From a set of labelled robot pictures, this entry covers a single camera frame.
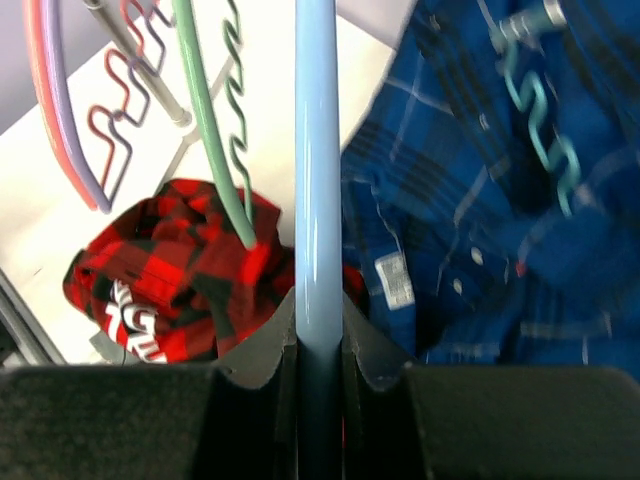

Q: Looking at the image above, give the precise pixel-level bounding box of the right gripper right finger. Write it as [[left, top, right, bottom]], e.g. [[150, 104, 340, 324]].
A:
[[342, 301, 639, 479]]

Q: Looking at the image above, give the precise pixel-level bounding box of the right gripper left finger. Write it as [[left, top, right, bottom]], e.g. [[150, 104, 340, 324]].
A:
[[1, 294, 297, 479]]

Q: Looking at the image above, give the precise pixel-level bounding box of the light blue hanger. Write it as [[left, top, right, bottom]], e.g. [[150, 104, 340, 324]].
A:
[[295, 0, 343, 479]]

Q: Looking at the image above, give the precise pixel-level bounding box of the red black plaid shirt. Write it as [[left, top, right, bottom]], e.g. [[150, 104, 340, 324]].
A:
[[62, 178, 371, 365]]

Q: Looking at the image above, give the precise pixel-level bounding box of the blue plaid shirt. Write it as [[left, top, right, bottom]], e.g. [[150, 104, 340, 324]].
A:
[[341, 1, 639, 375]]

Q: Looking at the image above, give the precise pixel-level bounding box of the teal hanger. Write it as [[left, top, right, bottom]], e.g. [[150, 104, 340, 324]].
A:
[[492, 0, 584, 219]]

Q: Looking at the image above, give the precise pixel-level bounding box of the mint green hanger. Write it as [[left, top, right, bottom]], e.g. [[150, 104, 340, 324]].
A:
[[172, 1, 257, 249]]

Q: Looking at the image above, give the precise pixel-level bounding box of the lilac hanger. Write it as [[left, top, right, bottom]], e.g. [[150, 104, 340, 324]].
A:
[[45, 1, 189, 217]]

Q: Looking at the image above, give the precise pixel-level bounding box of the pink hanger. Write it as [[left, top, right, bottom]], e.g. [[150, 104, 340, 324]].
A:
[[22, 1, 145, 213]]

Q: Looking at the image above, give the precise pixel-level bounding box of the clothes rack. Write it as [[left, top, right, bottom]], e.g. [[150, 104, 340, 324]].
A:
[[82, 0, 241, 176]]

